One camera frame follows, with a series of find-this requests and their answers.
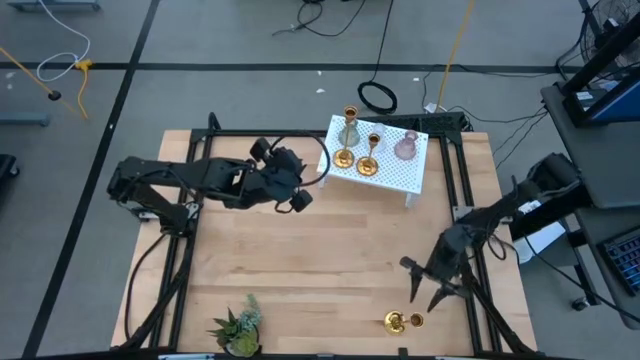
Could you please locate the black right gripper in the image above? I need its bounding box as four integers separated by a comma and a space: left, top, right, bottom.
399, 224, 474, 314

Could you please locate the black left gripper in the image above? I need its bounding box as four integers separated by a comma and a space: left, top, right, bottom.
234, 137, 314, 213

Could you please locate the tall gold candlestick wide cup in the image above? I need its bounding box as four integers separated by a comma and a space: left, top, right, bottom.
332, 104, 360, 170

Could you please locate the tall gold candlestick small cup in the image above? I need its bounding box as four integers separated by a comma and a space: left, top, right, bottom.
356, 132, 381, 178

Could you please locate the pink glass candle holder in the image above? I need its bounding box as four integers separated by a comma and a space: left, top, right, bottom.
393, 129, 419, 162

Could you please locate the short gold candlestick holder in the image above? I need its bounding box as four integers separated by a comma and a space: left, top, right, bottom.
383, 310, 425, 336

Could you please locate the white perforated metal shelf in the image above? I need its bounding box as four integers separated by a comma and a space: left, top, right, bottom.
314, 114, 430, 210

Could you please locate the potted succulent plant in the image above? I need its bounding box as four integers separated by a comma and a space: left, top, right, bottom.
207, 293, 264, 359

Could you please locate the black perforated panel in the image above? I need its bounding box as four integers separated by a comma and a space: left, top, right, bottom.
357, 111, 469, 134

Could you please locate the backlit keyboard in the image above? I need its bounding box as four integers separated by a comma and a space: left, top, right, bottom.
602, 227, 640, 297

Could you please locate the grey side cart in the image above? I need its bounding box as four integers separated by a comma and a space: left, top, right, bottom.
541, 69, 640, 210

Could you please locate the blue and black device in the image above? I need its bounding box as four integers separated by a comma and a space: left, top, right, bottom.
563, 67, 640, 128

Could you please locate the grey table foot bar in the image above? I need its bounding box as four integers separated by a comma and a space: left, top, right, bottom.
0, 112, 50, 127

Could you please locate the yellow rod with black end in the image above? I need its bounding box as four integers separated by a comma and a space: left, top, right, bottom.
0, 46, 87, 119

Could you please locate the black floor fan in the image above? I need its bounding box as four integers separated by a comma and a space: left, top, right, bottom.
578, 0, 640, 69

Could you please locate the black aluminium table frame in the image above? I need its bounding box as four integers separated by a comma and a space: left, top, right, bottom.
112, 112, 539, 359

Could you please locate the coiled black floor cable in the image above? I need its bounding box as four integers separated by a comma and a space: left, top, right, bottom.
356, 0, 399, 116

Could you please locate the loose black floor cable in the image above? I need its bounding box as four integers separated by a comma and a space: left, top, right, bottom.
272, 0, 367, 39

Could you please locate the orange floor cable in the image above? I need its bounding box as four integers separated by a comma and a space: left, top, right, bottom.
436, 0, 476, 114

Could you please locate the yellow cable with plug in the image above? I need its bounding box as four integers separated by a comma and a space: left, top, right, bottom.
74, 59, 95, 120

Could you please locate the white floor cable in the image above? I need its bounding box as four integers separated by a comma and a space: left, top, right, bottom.
36, 0, 92, 84

